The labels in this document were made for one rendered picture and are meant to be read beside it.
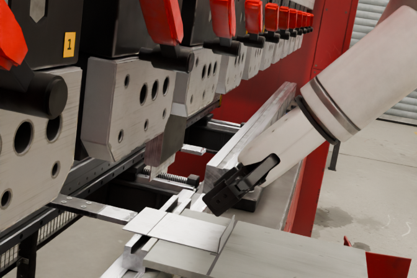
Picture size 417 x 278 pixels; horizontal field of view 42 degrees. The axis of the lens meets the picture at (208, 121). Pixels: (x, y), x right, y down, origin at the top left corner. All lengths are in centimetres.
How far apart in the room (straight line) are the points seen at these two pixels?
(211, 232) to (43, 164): 46
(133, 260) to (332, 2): 226
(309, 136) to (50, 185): 37
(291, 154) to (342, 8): 220
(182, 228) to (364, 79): 31
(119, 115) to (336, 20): 244
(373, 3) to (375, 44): 744
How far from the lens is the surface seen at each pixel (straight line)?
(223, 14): 55
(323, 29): 280
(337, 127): 63
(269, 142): 63
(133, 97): 42
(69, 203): 77
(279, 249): 74
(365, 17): 805
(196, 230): 74
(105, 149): 40
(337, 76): 63
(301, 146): 63
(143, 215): 76
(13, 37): 20
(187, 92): 57
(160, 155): 65
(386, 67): 62
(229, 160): 119
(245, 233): 76
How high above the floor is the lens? 130
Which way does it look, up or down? 12 degrees down
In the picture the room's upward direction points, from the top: 9 degrees clockwise
